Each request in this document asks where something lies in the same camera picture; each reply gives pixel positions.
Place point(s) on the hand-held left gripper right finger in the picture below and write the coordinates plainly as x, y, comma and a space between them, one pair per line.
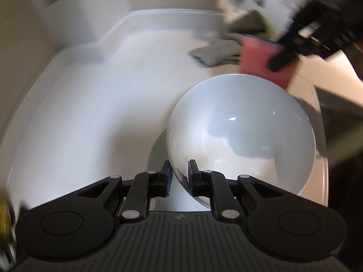
192, 178

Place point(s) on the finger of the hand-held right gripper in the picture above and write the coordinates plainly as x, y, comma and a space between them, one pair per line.
296, 31
283, 58

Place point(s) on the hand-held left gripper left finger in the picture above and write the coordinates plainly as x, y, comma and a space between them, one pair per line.
168, 177

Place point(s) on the pink and green sponge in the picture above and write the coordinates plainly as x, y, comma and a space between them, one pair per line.
256, 59

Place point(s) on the white ceramic bowl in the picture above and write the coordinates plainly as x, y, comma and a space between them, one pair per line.
241, 130

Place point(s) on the dark green cloth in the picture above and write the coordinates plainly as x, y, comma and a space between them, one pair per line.
249, 22

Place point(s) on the grey and green cloth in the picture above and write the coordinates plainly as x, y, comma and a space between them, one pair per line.
215, 51

